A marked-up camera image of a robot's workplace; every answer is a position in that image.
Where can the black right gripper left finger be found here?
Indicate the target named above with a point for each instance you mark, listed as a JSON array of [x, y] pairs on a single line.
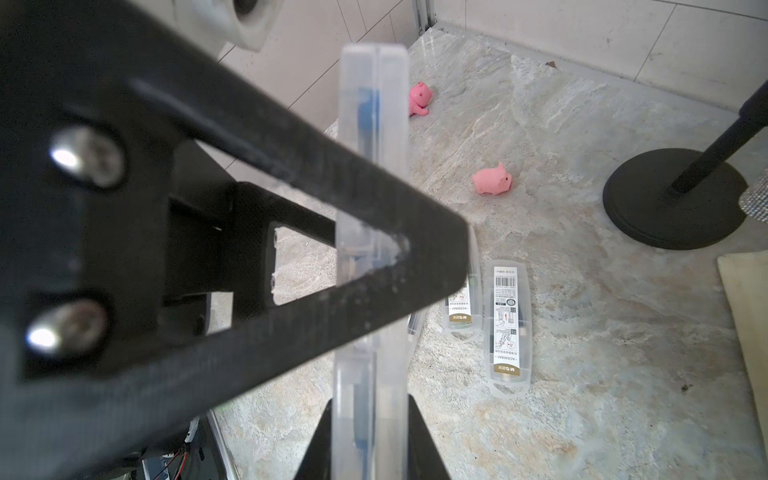
[[316, 463]]

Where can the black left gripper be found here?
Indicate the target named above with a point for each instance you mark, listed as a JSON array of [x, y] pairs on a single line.
[[136, 273]]

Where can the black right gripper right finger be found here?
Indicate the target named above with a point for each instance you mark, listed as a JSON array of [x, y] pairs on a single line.
[[424, 460]]

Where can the clear case blue compass red label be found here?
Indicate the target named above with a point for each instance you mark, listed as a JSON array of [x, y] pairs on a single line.
[[369, 419]]

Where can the canvas bag starry night print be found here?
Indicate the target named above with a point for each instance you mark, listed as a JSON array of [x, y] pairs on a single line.
[[744, 277]]

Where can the clear compass case middle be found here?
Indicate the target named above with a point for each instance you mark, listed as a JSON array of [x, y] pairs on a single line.
[[415, 324]]

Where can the clear compass case far left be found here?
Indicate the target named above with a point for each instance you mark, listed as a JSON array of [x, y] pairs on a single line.
[[463, 312]]

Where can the clear compass case far right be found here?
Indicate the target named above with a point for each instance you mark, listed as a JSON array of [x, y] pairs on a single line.
[[508, 328]]

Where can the pink pig toy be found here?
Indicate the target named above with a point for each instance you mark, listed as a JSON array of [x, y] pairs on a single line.
[[492, 181]]

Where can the pink figure toy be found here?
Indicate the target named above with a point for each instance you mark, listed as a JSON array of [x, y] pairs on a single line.
[[420, 96]]

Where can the black microphone stand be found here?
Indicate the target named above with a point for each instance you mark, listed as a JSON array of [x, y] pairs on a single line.
[[682, 199]]

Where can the rhinestone microphone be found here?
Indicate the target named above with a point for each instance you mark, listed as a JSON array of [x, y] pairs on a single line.
[[754, 200]]

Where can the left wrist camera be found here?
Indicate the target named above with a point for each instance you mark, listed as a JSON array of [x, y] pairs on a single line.
[[210, 24]]

